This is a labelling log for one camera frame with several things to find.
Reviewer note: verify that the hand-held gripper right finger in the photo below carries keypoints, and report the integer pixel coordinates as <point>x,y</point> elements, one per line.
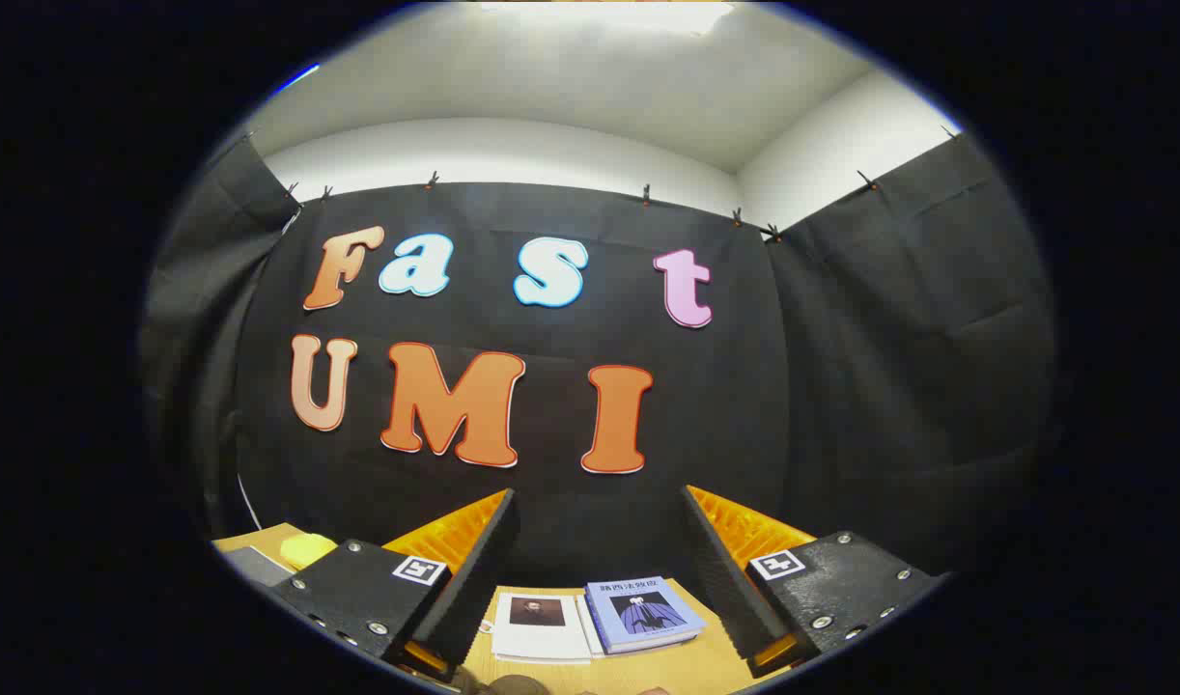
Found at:
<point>720,569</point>

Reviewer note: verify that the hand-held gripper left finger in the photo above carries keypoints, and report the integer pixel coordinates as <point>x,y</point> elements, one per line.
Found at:
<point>474,579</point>

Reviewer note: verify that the grey fabric storage box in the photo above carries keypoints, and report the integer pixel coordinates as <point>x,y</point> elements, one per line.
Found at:
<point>257,568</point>

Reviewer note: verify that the white portrait book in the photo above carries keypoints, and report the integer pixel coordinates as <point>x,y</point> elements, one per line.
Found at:
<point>542,632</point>

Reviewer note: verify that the blue cover book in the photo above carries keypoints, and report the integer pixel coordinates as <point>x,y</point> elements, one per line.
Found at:
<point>643,618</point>

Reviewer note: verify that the yellow plush toy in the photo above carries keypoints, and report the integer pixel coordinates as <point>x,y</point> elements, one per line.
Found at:
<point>307,550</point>

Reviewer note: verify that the ceiling light panel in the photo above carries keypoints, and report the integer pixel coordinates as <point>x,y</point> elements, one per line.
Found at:
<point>609,13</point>

